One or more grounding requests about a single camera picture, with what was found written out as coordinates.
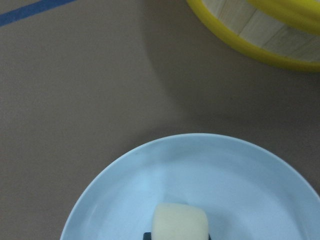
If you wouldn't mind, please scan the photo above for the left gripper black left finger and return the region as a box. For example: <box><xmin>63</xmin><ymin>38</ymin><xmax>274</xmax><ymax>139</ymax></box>
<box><xmin>142</xmin><ymin>232</ymin><xmax>152</xmax><ymax>240</ymax></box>

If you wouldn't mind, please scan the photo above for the white steamed bun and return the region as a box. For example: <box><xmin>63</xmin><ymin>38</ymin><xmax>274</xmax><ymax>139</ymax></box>
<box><xmin>150</xmin><ymin>203</ymin><xmax>210</xmax><ymax>240</ymax></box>

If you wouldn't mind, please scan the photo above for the light blue plate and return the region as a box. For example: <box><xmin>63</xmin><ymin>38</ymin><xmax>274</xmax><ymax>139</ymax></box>
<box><xmin>61</xmin><ymin>133</ymin><xmax>320</xmax><ymax>240</ymax></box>

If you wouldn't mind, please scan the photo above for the yellow bamboo steamer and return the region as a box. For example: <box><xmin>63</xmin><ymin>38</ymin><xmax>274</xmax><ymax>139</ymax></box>
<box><xmin>187</xmin><ymin>0</ymin><xmax>320</xmax><ymax>73</ymax></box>

